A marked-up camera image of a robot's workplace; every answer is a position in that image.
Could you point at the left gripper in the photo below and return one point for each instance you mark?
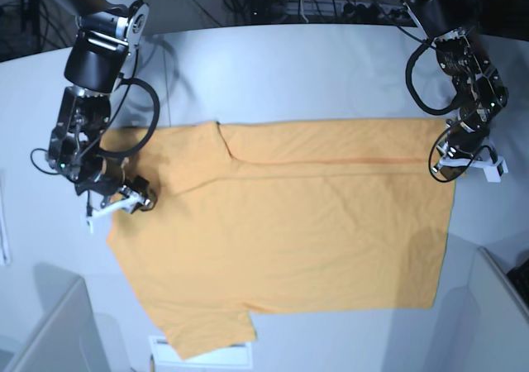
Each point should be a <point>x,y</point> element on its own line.
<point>457,136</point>

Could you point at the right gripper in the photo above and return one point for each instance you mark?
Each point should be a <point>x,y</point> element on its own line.
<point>107,177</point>

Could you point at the yellow orange T-shirt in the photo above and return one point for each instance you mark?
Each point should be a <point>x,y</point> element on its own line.
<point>282,218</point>

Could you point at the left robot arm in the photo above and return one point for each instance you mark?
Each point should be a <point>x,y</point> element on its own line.
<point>450,31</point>

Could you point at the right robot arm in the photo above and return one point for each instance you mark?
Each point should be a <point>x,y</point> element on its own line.
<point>109,31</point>

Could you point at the white power strip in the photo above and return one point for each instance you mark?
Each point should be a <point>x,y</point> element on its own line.
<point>343,9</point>

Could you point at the grey partition panel left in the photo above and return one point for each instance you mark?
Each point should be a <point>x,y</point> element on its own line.
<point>65,339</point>

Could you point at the grey partition panel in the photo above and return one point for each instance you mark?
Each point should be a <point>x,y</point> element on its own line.
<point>500,336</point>
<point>65,339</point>

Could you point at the grey partition panel right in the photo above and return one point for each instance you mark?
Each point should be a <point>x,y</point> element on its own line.
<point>500,336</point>

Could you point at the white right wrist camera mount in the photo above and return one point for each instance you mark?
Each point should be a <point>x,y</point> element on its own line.
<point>107,207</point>

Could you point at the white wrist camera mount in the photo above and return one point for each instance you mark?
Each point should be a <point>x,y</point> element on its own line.
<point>107,207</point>
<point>453,162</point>

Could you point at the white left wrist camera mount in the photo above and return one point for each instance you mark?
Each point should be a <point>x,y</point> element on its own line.
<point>453,162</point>

